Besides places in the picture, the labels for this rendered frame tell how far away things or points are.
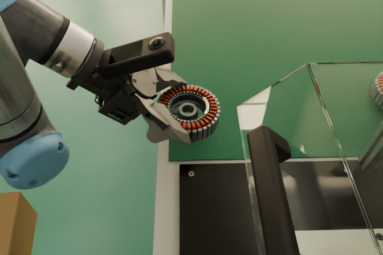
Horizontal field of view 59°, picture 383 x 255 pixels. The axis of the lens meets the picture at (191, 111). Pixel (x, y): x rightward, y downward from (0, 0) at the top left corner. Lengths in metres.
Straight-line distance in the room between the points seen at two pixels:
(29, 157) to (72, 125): 1.32
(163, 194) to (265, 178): 0.36
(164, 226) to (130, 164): 0.97
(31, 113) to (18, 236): 0.21
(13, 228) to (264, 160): 0.38
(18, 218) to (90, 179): 0.98
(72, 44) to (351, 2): 0.81
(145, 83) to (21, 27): 0.18
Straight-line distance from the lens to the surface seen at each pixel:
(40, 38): 0.48
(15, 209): 0.54
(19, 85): 0.36
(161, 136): 0.55
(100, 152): 1.57
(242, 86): 0.73
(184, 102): 0.61
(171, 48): 0.48
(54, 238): 1.43
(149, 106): 0.51
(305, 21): 0.96
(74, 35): 0.49
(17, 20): 0.48
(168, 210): 0.56
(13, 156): 0.40
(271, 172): 0.23
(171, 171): 0.60
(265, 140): 0.25
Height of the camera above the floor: 1.26
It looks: 49 degrees down
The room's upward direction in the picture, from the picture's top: straight up
